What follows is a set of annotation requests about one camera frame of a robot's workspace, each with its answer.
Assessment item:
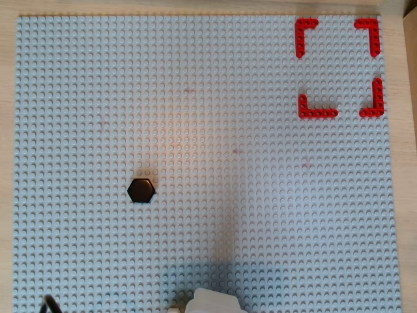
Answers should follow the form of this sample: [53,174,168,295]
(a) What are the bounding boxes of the black hexagonal Lego piece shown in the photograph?
[126,177,156,205]

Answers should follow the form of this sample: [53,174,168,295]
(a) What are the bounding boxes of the grey Lego baseplate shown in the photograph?
[12,14,404,313]

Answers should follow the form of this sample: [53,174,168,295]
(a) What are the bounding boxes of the red L-shaped Lego beam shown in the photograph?
[354,18,381,59]
[295,18,320,59]
[298,93,339,119]
[359,77,385,118]

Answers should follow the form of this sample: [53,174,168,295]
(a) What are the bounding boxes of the black camera cable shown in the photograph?
[39,293,62,313]

